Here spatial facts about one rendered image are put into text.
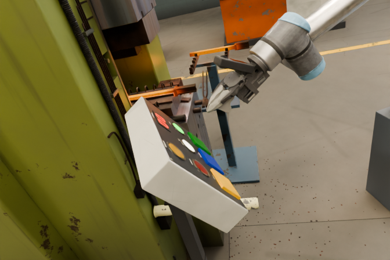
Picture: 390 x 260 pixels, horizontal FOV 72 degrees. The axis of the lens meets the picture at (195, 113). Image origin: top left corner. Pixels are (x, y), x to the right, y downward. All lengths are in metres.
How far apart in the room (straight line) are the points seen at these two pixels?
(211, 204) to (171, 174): 0.14
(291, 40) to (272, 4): 3.84
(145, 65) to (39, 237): 0.92
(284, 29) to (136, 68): 0.92
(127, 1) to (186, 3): 7.81
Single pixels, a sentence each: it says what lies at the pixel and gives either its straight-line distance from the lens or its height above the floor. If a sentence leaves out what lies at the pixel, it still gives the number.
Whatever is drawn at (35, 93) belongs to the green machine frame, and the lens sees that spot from 0.94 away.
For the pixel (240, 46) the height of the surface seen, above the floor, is 0.93.
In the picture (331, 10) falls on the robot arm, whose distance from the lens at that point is 1.07.
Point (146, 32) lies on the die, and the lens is 1.06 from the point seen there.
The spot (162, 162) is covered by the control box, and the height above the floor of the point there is 1.19.
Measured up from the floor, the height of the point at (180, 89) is 1.01.
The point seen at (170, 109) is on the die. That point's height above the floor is 0.97.
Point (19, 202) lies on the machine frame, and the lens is 1.28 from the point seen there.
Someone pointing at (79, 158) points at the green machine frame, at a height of 1.01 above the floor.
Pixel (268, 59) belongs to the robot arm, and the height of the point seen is 1.22.
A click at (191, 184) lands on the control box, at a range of 0.58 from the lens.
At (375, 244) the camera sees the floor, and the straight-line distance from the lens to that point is 1.86.
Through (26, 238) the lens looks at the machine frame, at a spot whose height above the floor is 0.73.
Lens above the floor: 1.52
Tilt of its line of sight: 30 degrees down
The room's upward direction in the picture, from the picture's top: 15 degrees counter-clockwise
